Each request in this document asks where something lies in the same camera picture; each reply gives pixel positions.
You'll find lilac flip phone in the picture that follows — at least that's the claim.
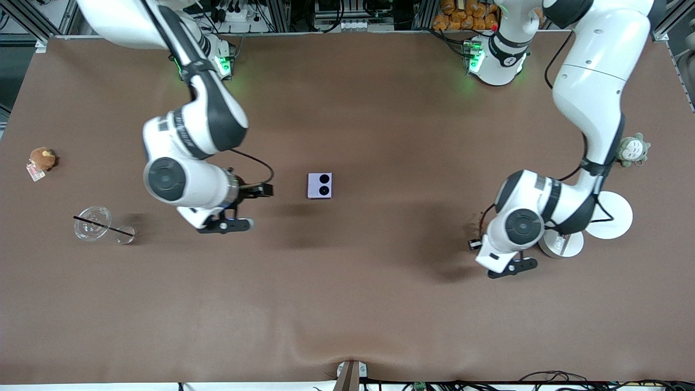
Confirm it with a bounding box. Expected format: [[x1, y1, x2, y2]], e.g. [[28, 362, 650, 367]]
[[307, 172, 333, 200]]

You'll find white round desk lamp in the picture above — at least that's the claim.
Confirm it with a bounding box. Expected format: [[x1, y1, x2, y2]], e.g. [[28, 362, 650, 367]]
[[538, 191, 634, 259]]

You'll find black drinking straw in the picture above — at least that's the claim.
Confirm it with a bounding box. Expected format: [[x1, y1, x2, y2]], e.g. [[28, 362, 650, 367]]
[[73, 216, 135, 237]]

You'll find clear plastic cup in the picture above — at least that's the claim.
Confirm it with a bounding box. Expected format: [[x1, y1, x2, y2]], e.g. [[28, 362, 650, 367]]
[[74, 206, 136, 245]]

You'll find white power strip with plugs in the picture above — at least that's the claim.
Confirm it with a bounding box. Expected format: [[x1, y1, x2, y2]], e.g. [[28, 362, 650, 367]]
[[209, 0, 260, 23]]

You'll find grey totoro plush toy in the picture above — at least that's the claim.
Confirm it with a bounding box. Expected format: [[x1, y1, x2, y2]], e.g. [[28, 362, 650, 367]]
[[616, 133, 651, 168]]

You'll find brown plush toy with tag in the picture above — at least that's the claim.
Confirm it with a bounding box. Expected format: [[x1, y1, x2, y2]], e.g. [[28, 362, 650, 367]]
[[26, 147, 58, 182]]

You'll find pile of orange plush toys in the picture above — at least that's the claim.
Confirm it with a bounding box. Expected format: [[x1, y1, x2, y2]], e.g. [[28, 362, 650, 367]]
[[433, 0, 499, 31]]

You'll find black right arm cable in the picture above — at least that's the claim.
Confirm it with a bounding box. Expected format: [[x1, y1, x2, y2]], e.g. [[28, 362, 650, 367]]
[[229, 148, 275, 188]]

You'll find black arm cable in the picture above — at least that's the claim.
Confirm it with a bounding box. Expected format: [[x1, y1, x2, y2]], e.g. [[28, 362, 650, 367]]
[[229, 148, 275, 188], [544, 30, 576, 90]]

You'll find aluminium frame bar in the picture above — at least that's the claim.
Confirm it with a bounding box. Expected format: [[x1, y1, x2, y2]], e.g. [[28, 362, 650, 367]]
[[650, 0, 686, 41], [0, 0, 50, 44], [270, 0, 291, 33]]

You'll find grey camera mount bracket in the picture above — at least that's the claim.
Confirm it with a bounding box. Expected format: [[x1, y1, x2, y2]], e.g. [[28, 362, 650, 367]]
[[336, 361, 368, 391]]

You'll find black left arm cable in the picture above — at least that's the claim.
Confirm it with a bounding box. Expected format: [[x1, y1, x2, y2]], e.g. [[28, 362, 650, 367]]
[[544, 30, 576, 90]]

